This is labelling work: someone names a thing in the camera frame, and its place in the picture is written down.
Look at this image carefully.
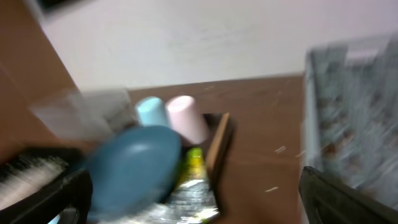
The pale pink cup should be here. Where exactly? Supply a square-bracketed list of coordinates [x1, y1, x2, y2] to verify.
[166, 95, 210, 146]

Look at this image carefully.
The brown serving tray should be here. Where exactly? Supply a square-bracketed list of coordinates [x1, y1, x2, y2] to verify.
[187, 113, 234, 220]

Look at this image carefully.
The dark blue plate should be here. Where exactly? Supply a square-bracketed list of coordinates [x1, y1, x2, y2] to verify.
[83, 126, 182, 221]

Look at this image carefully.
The clear plastic bin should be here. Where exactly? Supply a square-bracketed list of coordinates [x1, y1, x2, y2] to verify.
[30, 88, 135, 141]

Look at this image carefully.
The white rice pile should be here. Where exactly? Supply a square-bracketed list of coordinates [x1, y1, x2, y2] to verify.
[1, 156, 68, 210]

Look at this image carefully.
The grey dishwasher rack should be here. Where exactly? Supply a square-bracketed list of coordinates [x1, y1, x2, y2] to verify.
[302, 33, 397, 209]

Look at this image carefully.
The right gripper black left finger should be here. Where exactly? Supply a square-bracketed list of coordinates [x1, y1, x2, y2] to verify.
[1, 170, 93, 223]

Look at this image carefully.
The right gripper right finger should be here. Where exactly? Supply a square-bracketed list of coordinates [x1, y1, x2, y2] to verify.
[298, 166, 397, 224]

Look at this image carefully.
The green foil snack wrapper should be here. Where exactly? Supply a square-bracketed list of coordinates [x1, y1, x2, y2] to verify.
[117, 147, 220, 224]

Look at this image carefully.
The light blue cup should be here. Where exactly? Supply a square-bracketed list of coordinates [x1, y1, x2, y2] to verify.
[135, 96, 170, 128]

